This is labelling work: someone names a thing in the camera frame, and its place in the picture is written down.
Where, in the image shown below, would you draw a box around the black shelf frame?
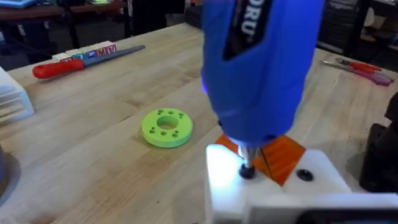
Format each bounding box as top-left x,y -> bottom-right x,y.
317,0 -> 398,58

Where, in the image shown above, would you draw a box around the black tool holder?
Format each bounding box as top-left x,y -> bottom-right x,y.
359,91 -> 398,194

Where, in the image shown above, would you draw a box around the white orange left gripper right finger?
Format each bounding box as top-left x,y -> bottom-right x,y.
262,134 -> 353,195

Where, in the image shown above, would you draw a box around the pink-handled scissors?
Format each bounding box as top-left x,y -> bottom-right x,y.
320,60 -> 395,87

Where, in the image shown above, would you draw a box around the brown wooden desk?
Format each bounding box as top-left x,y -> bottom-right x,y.
0,0 -> 131,49

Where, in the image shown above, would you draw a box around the row of lettered toy blocks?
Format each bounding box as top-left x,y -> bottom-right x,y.
51,40 -> 118,63

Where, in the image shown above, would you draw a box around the blue electric screwdriver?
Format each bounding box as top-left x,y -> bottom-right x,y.
200,0 -> 326,174

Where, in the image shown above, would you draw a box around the red-handled tool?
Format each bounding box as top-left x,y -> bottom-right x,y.
335,57 -> 382,73

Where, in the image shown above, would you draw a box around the small black screw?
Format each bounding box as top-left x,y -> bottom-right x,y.
239,164 -> 256,180

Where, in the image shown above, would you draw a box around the white orange left gripper left finger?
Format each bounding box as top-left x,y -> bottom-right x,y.
205,134 -> 282,224

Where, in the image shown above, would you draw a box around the green disc with holes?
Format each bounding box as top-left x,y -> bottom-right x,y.
141,107 -> 194,149

